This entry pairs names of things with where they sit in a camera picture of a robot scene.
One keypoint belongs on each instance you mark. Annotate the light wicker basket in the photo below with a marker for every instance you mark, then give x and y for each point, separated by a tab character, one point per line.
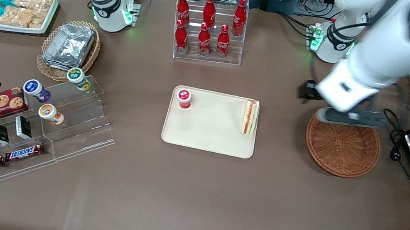
90	57

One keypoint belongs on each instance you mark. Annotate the red cola bottle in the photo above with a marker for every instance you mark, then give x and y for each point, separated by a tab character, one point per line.
239	20
209	12
204	41
182	10
222	44
181	39

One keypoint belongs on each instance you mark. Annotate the clear acrylic bottle stand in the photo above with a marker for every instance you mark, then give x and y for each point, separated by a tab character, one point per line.
237	51

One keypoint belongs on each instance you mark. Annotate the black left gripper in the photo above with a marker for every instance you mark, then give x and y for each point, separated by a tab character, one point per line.
308	90

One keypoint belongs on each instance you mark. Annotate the triangular sandwich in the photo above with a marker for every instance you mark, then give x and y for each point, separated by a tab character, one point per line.
250	118

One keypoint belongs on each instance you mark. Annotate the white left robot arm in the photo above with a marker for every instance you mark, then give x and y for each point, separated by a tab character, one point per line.
382	45

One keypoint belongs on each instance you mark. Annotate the orange lid gum bottle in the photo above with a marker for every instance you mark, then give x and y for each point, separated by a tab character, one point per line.
49	113

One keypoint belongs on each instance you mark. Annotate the green lid gum bottle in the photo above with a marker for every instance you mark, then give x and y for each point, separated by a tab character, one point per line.
77	76

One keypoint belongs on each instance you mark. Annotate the cream plastic tray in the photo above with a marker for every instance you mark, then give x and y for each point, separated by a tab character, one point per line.
211	128

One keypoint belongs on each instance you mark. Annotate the brown round wicker basket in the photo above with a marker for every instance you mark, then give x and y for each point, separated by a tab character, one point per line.
340	149

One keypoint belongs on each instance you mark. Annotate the purple lid gum bottle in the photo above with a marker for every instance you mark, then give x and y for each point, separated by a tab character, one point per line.
36	88

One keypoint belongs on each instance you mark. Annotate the white rectangular snack bin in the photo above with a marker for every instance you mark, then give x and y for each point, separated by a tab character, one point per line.
51	16

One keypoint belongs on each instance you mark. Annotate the stack of foil containers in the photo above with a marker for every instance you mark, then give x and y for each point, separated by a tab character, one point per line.
69	47

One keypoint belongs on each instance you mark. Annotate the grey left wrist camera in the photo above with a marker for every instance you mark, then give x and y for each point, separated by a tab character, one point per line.
352	117

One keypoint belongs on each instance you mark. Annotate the clear acrylic step stand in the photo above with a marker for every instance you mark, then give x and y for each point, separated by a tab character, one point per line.
89	124

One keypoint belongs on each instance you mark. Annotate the clear bag of rice crackers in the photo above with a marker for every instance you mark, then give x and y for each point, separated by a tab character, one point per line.
15	16
38	20
33	2

